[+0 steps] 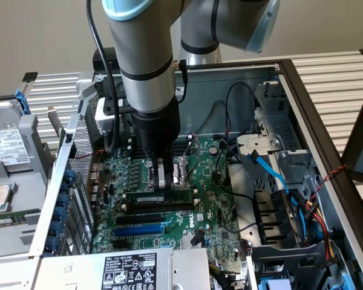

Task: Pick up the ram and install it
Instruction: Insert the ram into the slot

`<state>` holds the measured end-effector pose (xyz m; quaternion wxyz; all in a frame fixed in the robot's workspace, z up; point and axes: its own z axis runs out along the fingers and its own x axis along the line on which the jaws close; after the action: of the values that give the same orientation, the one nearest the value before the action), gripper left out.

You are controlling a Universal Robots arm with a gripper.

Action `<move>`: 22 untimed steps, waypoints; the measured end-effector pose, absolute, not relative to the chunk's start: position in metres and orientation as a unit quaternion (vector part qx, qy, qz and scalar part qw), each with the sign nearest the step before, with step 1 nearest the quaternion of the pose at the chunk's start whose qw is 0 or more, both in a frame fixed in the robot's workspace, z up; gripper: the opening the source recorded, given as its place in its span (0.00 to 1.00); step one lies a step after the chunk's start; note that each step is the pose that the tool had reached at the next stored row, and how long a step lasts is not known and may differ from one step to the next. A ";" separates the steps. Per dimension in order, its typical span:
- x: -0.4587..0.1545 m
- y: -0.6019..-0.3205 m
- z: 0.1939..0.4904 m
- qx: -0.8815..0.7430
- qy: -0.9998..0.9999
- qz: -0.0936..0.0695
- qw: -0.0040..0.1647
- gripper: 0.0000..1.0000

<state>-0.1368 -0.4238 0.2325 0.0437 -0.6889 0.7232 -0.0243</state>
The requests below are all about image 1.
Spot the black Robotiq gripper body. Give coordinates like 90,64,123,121
130,100,182,158

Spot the green RAM stick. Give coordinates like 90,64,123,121
0,208,41,227
125,188,195,207

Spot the silver CPU socket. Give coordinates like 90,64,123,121
143,158,188,191

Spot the green Dell motherboard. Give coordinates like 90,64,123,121
92,137,249,272

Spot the long black expansion slot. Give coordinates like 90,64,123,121
115,213,163,226

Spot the open grey PC case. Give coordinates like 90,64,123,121
28,59,363,290

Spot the blue expansion slot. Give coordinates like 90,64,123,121
114,222,166,237

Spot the black box with port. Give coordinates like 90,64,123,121
92,47,120,72

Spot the black plastic fan shroud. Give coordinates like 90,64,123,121
252,188,303,246

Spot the silver power supply with label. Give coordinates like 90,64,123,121
33,247,211,290

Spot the silver metal disk bay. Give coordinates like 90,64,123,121
235,80,321,194

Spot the grey parts rack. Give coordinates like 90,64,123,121
0,99,57,261

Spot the blue plastic disk carrier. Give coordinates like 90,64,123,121
15,88,33,117

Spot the silver hard disk with label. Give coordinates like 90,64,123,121
0,101,34,166

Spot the dark grey plastic disk bay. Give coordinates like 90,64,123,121
249,241,345,290

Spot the blue plastic tab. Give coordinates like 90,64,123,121
258,277,293,290

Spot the dark framed panel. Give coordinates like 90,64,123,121
341,87,363,184

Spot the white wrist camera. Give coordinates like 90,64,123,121
95,97,117,135

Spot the black gripper cable with plug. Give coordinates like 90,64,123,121
174,59,189,104

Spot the low arched black wire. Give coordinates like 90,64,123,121
192,99,229,137

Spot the thin red wire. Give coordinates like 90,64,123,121
74,146,111,161

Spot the black wire connector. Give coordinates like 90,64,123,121
190,231,206,247

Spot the long black wire over motherboard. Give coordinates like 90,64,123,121
216,144,255,202

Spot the tall looped black wire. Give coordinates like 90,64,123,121
224,82,258,143

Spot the blue flat disk wire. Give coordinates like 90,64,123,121
247,150,291,195

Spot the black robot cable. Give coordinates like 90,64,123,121
85,0,122,153

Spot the red yellow black wire bundle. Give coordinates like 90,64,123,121
290,193,341,268

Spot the red black twisted wire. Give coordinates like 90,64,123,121
308,164,348,204

